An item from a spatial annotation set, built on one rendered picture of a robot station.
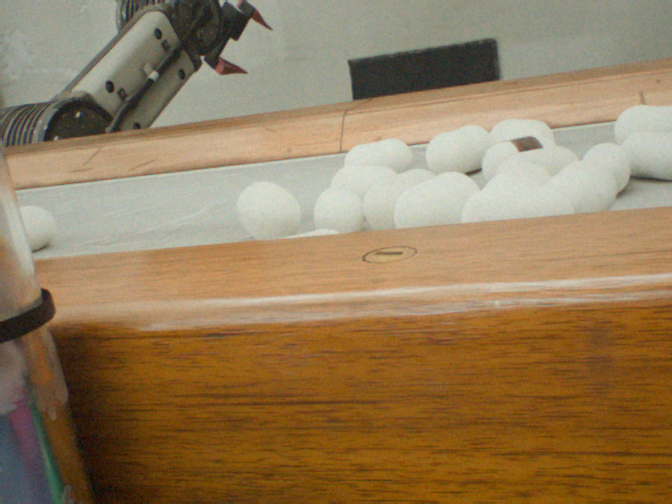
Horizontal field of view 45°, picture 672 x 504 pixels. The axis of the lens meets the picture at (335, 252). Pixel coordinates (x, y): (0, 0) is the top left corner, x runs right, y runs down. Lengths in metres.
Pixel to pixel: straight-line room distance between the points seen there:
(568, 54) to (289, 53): 0.84
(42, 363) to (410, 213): 0.13
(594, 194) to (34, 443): 0.17
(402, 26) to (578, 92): 1.97
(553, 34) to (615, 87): 1.88
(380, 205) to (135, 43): 0.78
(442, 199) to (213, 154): 0.32
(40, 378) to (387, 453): 0.07
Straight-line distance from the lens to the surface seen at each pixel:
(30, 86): 3.13
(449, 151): 0.37
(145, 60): 1.04
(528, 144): 0.34
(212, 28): 1.16
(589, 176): 0.26
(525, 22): 2.40
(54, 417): 0.17
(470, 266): 0.16
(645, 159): 0.33
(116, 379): 0.18
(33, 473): 0.17
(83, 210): 0.48
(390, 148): 0.40
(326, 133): 0.53
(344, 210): 0.28
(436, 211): 0.26
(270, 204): 0.29
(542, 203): 0.24
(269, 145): 0.54
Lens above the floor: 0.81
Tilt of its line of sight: 15 degrees down
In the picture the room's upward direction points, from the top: 9 degrees counter-clockwise
